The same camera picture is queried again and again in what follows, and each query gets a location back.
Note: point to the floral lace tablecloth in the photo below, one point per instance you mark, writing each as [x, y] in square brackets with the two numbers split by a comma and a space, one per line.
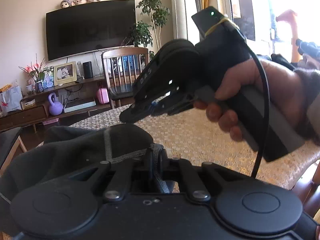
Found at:
[190, 135]

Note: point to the wall-mounted black television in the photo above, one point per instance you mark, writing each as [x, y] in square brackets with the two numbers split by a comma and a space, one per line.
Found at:
[88, 27]

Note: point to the black cylindrical speaker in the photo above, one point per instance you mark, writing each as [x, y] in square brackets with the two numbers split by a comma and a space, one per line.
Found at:
[88, 71]

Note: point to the white paper gift bag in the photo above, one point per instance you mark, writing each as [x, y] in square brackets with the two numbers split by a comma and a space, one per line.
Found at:
[10, 100]

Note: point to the wooden chair black seat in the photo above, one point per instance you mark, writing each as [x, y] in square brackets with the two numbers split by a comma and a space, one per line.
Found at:
[122, 66]
[10, 142]

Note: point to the right wooden chair black seat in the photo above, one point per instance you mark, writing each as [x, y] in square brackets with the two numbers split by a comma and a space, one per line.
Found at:
[122, 66]

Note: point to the pink flower arrangement in vase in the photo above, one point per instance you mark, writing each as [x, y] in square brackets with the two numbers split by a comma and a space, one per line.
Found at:
[36, 73]

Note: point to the white standing air conditioner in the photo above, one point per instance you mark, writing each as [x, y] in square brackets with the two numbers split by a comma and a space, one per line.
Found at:
[183, 25]

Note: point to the framed photo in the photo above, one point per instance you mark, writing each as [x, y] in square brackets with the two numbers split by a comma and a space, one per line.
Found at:
[65, 73]

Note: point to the plush dolls atop television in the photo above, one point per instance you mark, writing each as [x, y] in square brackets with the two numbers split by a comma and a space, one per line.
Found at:
[71, 3]

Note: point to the tall green potted plant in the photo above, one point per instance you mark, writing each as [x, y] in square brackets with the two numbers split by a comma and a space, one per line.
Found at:
[148, 30]

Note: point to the white flat set-top box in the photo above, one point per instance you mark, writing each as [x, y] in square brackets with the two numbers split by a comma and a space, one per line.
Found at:
[79, 104]

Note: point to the purple kettlebell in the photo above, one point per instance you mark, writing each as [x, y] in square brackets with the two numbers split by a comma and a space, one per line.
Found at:
[55, 107]

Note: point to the black garment with grey stitching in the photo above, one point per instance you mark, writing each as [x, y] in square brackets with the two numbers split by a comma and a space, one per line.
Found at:
[67, 149]

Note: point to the left wooden chair black seat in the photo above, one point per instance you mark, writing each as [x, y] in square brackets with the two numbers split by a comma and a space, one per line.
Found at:
[10, 142]

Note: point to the pink small case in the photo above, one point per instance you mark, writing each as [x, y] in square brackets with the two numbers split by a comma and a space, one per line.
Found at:
[102, 96]

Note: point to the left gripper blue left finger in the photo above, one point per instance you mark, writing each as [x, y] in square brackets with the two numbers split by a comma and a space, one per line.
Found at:
[132, 175]

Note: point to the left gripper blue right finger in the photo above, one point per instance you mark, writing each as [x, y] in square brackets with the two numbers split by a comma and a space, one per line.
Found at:
[181, 171]

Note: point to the long wooden TV console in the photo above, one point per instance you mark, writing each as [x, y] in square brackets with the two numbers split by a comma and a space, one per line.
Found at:
[67, 93]

